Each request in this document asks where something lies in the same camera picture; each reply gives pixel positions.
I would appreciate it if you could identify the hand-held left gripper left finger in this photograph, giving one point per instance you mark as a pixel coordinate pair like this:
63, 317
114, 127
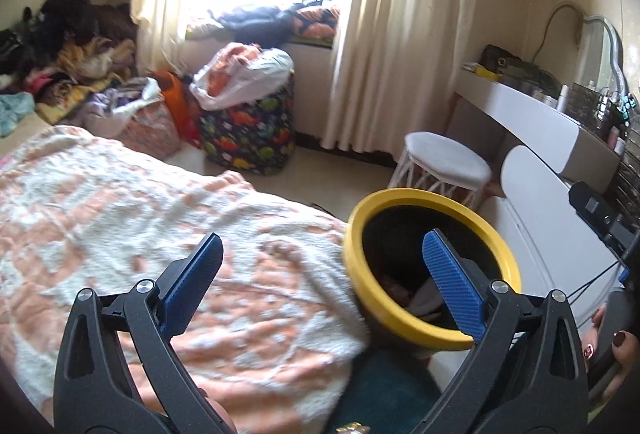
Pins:
192, 286

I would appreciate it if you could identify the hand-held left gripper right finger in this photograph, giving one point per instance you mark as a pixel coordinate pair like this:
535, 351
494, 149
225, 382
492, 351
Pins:
452, 286

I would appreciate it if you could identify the yellow rimmed black trash bin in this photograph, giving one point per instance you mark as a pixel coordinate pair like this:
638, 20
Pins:
415, 198

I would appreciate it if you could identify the person's right hand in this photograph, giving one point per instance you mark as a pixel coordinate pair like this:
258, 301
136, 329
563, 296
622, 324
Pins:
630, 364

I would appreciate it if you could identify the peach white fluffy blanket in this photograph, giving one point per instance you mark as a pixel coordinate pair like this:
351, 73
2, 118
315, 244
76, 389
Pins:
150, 214

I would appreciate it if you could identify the dark cosmetics organizer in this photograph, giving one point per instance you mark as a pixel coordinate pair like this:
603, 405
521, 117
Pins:
590, 109

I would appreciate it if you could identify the white bottle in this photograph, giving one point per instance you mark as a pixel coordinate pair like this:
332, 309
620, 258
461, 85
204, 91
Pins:
563, 99

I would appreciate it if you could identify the white vanity dresser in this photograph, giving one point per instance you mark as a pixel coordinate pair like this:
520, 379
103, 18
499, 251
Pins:
530, 114

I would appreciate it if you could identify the white jars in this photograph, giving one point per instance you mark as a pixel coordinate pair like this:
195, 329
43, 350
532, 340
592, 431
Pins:
550, 100

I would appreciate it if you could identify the dark teal rug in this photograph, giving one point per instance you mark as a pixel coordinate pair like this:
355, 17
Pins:
380, 389

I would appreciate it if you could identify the white round stool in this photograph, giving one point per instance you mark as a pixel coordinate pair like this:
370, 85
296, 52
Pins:
445, 159

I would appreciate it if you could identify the black bag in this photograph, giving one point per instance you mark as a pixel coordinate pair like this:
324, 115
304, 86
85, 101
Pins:
520, 69

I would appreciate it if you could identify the floral fabric bag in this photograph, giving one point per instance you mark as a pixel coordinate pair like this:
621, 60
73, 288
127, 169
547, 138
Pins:
150, 131

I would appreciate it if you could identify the dinosaur print storage bag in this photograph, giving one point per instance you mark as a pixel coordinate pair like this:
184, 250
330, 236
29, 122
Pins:
250, 134

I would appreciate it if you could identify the small yellow container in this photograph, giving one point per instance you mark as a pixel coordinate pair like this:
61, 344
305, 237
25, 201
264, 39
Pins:
484, 71

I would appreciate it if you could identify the orange bag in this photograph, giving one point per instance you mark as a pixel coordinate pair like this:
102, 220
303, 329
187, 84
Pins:
175, 104

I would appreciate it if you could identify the lavender white clothes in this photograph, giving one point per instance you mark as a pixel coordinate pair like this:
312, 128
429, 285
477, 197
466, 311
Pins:
110, 106

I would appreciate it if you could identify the beige bed mattress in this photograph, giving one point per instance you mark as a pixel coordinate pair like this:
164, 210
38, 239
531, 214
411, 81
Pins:
25, 144

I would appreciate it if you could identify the white bag of clothes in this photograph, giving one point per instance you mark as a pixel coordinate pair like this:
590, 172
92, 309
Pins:
260, 69

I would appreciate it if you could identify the light blue cloth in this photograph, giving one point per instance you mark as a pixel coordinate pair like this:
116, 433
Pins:
15, 114

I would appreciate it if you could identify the pile of clothes on bench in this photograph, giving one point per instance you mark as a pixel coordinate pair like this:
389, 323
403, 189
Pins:
260, 19

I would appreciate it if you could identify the pile of dark clothes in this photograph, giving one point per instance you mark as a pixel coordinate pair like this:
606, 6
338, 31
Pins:
65, 19

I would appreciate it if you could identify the wavy frame mirror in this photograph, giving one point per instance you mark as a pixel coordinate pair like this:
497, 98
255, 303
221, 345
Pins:
600, 49

